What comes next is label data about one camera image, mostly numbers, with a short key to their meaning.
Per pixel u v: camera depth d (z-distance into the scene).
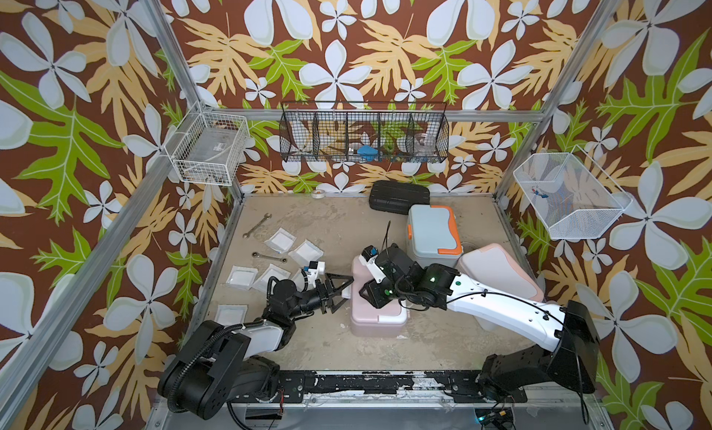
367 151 0.94
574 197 0.82
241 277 0.96
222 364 0.44
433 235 0.89
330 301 0.72
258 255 1.01
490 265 0.82
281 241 1.05
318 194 1.22
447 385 0.75
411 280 0.56
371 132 0.96
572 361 0.38
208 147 0.86
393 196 1.11
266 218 1.14
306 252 1.02
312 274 0.78
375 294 0.65
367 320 0.72
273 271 0.96
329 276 0.72
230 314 0.88
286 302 0.64
